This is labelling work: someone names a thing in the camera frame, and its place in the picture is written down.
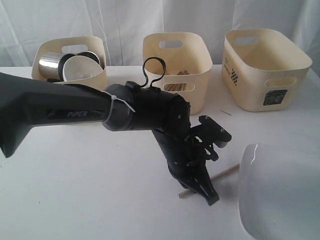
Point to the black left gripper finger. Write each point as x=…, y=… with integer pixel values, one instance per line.
x=190, y=184
x=204, y=187

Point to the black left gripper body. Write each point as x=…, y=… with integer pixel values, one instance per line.
x=186, y=158

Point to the light wooden chopstick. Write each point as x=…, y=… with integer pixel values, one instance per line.
x=186, y=193

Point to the dark wooden chopstick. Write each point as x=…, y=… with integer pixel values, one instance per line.
x=184, y=72

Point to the white plastic bowl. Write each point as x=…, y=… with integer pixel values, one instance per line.
x=80, y=67

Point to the stainless steel bowl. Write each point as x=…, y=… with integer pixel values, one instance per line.
x=91, y=55

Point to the stainless steel table knife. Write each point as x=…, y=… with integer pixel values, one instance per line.
x=174, y=87

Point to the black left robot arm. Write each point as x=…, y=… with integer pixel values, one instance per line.
x=27, y=103

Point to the white square plate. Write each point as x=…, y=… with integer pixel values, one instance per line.
x=279, y=193

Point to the cream bin with triangle mark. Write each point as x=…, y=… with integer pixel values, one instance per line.
x=182, y=51

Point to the cream bin with square mark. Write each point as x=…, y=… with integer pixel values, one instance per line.
x=262, y=69

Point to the cream bin with circle mark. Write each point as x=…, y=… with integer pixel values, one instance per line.
x=93, y=43

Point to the white curtain backdrop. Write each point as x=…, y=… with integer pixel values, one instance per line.
x=123, y=24

